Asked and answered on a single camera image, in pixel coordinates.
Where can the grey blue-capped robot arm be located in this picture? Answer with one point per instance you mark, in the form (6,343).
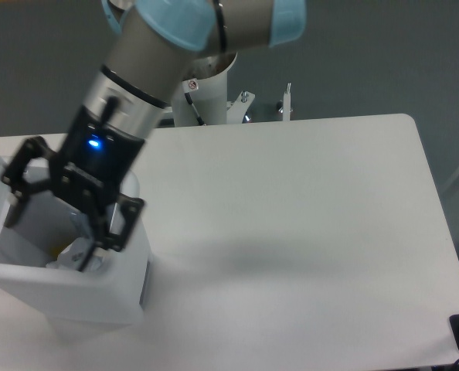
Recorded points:
(158,42)

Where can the white plastic trash can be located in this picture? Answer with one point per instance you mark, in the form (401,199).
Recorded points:
(109,290)

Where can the clear plastic water bottle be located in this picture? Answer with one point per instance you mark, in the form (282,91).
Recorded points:
(73,255)

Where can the white plastic wrapper bag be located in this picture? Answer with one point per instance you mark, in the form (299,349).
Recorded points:
(56,265)

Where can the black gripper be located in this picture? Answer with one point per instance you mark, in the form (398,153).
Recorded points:
(94,166)

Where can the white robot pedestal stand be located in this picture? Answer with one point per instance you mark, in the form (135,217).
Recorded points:
(202,97)

